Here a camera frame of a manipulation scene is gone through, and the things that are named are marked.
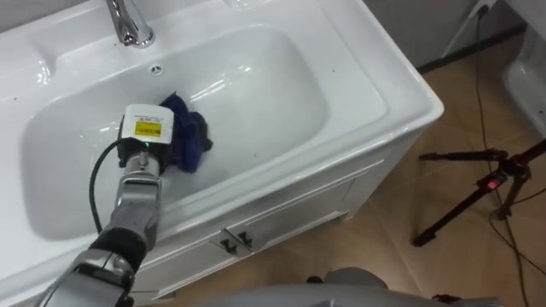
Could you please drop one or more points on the white toilet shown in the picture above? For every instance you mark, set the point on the white toilet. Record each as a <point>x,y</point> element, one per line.
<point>526,77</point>

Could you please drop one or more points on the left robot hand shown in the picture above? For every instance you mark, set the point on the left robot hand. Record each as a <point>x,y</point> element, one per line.
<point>147,136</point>

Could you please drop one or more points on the robot body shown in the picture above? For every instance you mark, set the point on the robot body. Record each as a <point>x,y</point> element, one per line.
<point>341,296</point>

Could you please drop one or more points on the white sink vanity cabinet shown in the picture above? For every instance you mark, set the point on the white sink vanity cabinet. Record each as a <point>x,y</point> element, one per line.
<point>273,128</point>

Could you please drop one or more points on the black camera tripod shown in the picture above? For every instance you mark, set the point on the black camera tripod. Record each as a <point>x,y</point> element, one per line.
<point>495,183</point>

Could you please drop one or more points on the dark blue cloth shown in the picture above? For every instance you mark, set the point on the dark blue cloth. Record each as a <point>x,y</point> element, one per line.
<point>187,136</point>

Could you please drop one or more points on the chrome faucet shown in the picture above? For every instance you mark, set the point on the chrome faucet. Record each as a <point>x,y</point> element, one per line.
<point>130,23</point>

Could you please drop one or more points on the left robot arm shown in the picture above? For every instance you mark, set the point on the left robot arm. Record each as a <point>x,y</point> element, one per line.
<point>132,213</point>

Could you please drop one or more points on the white pipe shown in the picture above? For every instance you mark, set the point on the white pipe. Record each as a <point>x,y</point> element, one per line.
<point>465,27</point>

